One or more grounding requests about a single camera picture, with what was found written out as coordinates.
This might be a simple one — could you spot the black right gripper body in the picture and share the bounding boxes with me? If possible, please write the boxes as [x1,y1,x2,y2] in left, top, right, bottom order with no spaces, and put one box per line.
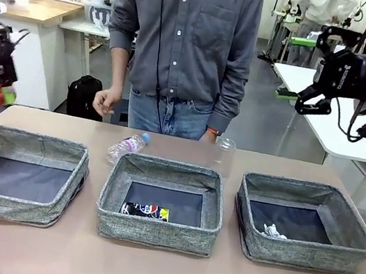
[317,45,366,105]

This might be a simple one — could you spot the clear plastic cup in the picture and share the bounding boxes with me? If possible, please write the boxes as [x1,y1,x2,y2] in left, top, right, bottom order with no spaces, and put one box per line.
[210,135,239,180]

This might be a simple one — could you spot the white paper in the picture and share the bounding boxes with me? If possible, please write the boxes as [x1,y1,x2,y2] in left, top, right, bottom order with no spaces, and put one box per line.
[259,221,291,240]

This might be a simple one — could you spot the crushed clear blue-capped bottle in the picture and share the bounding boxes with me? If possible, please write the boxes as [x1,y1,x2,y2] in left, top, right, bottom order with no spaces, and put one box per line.
[104,127,152,170]

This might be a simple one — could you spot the black pepsi can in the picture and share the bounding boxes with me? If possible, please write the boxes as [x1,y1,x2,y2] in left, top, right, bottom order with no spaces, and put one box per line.
[119,199,172,223]

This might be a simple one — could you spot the person's right forearm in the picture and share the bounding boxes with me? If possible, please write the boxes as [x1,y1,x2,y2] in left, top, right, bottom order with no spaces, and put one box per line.
[100,31,138,98]

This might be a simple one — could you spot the person's left forearm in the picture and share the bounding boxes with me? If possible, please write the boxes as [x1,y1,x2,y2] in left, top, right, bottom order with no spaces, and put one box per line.
[205,78,249,137]

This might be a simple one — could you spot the person's right hand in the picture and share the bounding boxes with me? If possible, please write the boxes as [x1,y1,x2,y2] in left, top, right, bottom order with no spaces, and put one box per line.
[90,85,124,120]

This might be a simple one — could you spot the person's left hand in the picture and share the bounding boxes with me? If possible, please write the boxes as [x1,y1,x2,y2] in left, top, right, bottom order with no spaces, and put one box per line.
[199,129,220,146]

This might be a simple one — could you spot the white table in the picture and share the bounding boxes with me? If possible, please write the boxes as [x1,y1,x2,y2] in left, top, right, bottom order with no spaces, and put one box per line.
[251,61,366,212]

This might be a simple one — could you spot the person in white clothes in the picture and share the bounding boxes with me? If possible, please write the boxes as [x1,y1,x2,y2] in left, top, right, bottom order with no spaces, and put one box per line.
[285,0,360,75]

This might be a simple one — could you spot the black backpack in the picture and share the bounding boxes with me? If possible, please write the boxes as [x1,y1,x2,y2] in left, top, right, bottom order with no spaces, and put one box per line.
[63,71,111,123]

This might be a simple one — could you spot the white background desk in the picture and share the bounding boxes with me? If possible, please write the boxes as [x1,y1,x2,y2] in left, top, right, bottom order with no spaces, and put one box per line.
[51,14,115,78]

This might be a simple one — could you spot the person in grey shirt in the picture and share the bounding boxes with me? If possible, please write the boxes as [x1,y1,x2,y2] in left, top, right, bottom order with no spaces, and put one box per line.
[88,0,265,148]

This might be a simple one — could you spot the white bin with logo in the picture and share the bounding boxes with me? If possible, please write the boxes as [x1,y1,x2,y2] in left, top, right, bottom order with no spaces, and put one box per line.
[82,2,116,29]

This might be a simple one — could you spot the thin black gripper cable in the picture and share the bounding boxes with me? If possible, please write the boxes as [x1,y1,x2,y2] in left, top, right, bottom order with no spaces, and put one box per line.
[330,96,366,144]

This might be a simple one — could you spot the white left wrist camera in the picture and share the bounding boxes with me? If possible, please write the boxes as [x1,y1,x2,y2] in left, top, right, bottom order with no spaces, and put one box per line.
[6,26,31,48]

